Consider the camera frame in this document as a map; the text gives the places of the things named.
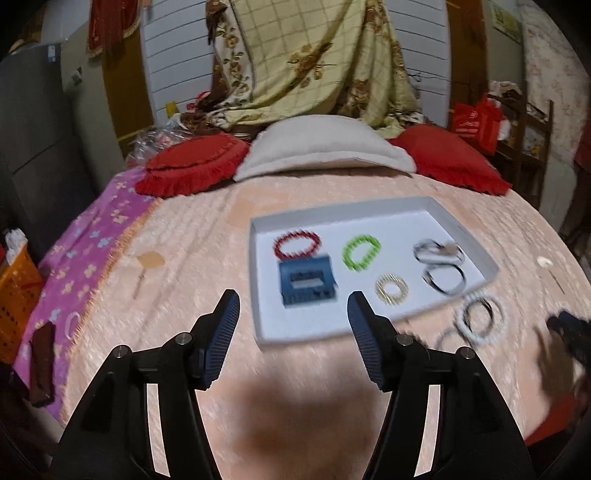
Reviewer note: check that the white plastic bag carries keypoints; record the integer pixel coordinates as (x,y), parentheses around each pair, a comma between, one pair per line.
(16,242)

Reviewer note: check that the yellow wall poster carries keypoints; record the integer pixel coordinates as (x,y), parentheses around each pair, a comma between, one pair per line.
(505,18)

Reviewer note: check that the clear plastic wrap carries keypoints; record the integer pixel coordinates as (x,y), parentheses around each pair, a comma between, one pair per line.
(152,138)

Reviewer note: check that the purple flower bedsheet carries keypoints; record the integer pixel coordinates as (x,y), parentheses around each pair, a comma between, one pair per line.
(92,240)

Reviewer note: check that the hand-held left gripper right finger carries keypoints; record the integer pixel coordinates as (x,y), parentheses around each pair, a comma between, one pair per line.
(367,346)

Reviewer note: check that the yellow floral blanket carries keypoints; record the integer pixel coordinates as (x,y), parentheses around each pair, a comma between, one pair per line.
(300,55)

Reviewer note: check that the wooden chair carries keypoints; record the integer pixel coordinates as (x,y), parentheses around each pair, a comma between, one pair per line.
(535,152)

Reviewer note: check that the red fringed pillow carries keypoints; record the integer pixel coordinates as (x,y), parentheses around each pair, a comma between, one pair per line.
(189,166)

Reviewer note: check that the red fringed hanging cloth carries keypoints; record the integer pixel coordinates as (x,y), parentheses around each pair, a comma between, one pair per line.
(111,23)

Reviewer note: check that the blue hair claw clip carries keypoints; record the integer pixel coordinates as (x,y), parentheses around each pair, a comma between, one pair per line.
(288,277)

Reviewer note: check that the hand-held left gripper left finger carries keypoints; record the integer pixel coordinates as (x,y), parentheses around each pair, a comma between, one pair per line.
(221,341)

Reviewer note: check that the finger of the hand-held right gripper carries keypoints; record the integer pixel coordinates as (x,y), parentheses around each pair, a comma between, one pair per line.
(575,334)

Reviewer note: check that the beige pillow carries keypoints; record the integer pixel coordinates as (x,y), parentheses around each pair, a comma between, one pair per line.
(318,143)

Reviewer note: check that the red shopping bag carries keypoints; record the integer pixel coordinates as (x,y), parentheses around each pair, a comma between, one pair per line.
(471,122)

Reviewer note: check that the orange plastic basket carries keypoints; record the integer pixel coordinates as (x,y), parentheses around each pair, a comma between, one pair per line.
(18,300)

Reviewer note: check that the plain red pillow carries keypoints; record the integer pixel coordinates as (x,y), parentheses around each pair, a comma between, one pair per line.
(443,157)

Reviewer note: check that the white cardboard tray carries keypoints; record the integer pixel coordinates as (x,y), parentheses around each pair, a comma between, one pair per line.
(323,323)

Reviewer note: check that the grey refrigerator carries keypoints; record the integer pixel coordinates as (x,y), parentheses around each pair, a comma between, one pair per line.
(46,138)

